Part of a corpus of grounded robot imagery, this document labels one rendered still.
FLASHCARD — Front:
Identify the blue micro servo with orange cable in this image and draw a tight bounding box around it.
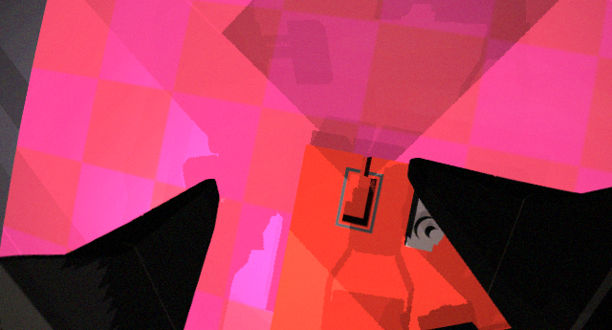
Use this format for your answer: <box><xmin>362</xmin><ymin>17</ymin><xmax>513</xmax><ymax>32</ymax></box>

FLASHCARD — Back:
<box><xmin>428</xmin><ymin>321</ymin><xmax>513</xmax><ymax>330</ymax></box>

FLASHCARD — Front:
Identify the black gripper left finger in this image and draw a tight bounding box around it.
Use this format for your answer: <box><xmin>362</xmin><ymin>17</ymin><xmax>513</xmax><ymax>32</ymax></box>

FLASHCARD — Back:
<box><xmin>0</xmin><ymin>179</ymin><xmax>220</xmax><ymax>330</ymax></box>

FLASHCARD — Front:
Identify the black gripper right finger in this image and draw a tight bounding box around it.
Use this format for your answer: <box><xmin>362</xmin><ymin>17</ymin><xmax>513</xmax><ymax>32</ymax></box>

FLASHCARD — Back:
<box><xmin>407</xmin><ymin>158</ymin><xmax>612</xmax><ymax>330</ymax></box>

